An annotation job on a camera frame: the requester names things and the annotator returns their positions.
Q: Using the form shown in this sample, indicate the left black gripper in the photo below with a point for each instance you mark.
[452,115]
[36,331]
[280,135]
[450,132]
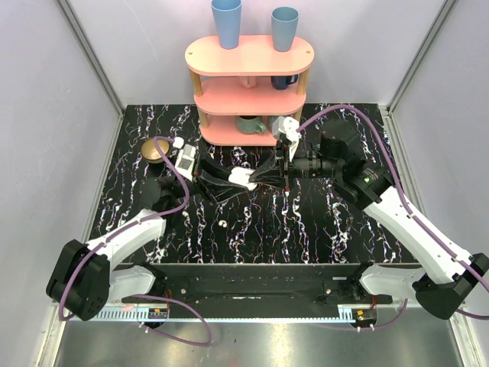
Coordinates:
[202,177]

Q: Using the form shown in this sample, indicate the black mounting base plate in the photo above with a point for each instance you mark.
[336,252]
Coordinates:
[324,283]

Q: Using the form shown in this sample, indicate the white oval case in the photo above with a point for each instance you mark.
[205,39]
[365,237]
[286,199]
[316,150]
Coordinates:
[241,176]

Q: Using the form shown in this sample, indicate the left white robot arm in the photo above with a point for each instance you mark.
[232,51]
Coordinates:
[86,276]

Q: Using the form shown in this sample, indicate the light blue ceramic mug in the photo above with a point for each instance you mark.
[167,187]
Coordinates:
[271,120]

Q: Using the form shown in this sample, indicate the left light blue tumbler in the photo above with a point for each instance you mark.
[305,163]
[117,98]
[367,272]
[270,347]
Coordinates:
[227,18]

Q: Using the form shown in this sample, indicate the pink three-tier wooden shelf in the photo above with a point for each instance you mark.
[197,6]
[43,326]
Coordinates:
[220,98]

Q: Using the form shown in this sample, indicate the dark blue mug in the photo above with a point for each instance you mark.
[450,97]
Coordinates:
[282,82]

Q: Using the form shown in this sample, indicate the pink mug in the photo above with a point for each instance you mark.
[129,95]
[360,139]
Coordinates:
[248,81]

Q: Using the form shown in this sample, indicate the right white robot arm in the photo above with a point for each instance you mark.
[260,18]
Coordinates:
[447,273]

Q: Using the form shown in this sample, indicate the green ceramic mug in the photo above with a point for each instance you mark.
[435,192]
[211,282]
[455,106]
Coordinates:
[250,125]

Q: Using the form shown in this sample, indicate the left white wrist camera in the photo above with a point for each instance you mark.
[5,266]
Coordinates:
[186,158]

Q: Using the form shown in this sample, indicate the right light blue tumbler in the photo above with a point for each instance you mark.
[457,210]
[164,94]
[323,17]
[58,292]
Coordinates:
[284,21]

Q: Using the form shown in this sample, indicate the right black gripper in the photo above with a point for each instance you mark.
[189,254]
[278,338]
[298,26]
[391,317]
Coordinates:
[277,164]

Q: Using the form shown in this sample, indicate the light blue tumbler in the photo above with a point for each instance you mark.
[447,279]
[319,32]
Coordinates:
[284,21]
[227,18]

